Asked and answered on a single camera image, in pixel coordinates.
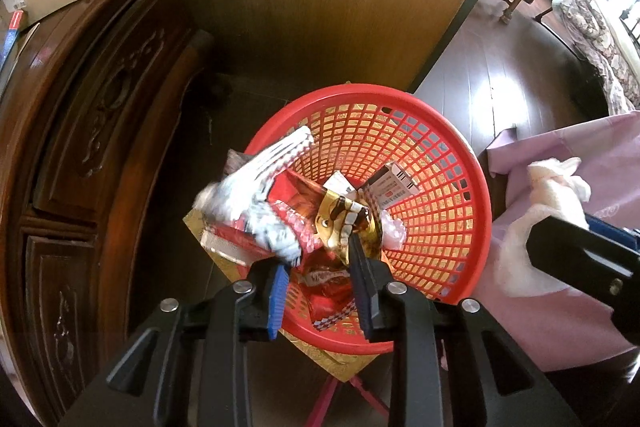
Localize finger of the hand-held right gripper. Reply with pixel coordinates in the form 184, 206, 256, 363
585, 213, 640, 254
525, 216, 640, 348

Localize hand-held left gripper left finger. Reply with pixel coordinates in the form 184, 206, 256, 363
57, 259, 291, 427

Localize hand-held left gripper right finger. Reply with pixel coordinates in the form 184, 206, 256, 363
347, 232, 583, 427

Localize red foil wrapper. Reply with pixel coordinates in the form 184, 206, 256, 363
295, 252, 358, 333

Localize clear plastic wrapper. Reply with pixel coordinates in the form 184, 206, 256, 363
380, 209, 407, 250

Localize red gold snack packet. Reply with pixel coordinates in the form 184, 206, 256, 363
314, 169, 386, 265

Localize white tissue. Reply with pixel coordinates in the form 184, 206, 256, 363
492, 157, 593, 298

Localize long white carton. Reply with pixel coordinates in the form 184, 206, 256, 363
367, 161, 420, 212

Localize red white snack wrapper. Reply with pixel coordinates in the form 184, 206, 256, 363
192, 127, 318, 268

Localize red plastic basket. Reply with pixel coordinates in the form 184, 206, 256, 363
241, 83, 493, 357

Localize pink tablecloth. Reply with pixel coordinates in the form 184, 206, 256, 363
472, 112, 640, 373

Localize red folding stool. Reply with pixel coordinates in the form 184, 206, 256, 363
305, 374, 391, 427

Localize floral sofa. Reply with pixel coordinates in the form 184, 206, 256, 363
552, 0, 640, 114

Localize dark carved wooden cabinet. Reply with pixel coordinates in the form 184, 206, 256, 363
0, 0, 216, 427

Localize blue red book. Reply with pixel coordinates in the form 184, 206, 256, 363
0, 9, 27, 78

